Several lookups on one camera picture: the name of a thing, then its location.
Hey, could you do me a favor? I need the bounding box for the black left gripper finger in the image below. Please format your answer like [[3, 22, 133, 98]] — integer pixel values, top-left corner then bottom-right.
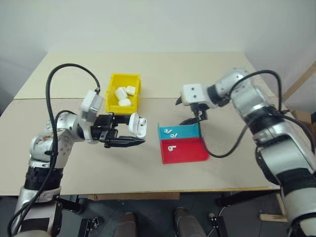
[[105, 135, 146, 149], [113, 114, 132, 126]]

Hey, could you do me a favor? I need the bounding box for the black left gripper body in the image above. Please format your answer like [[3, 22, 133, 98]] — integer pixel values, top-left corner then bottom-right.
[[90, 112, 118, 149]]

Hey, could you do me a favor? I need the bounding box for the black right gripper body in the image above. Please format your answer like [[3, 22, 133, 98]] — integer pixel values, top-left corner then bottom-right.
[[190, 102, 210, 122]]

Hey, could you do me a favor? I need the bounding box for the yellow plastic bin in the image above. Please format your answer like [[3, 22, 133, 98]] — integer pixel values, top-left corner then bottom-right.
[[105, 73, 144, 115]]

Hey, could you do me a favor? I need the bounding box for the blue and red tray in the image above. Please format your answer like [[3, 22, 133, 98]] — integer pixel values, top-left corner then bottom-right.
[[157, 122, 211, 164]]

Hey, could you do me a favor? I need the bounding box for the brown cardboard box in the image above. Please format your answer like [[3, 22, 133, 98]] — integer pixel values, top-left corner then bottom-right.
[[291, 110, 314, 125]]

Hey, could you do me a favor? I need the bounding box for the wooden slanted beam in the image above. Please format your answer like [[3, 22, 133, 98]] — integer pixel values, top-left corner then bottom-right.
[[283, 60, 316, 101]]

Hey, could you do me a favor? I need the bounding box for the black floor stand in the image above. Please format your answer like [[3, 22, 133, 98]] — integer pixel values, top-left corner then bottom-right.
[[208, 212, 229, 237]]

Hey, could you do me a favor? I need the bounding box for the wooden table leg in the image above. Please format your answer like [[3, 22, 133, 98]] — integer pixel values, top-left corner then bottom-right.
[[258, 193, 289, 223]]

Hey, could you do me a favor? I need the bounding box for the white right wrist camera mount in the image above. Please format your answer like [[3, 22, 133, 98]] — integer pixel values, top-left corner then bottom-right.
[[180, 83, 211, 107]]

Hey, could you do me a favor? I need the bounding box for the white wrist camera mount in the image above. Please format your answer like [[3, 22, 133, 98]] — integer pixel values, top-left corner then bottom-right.
[[79, 90, 104, 121], [180, 83, 211, 107]]

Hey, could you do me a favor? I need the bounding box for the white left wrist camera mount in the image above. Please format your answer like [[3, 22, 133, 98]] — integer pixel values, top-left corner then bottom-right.
[[79, 90, 104, 121]]

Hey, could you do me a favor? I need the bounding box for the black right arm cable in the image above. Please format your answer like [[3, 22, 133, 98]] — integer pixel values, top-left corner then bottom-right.
[[191, 69, 312, 159]]

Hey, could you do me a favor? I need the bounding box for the black table frame bracket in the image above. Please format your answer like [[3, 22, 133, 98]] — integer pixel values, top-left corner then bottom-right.
[[215, 191, 269, 208], [58, 195, 83, 215]]

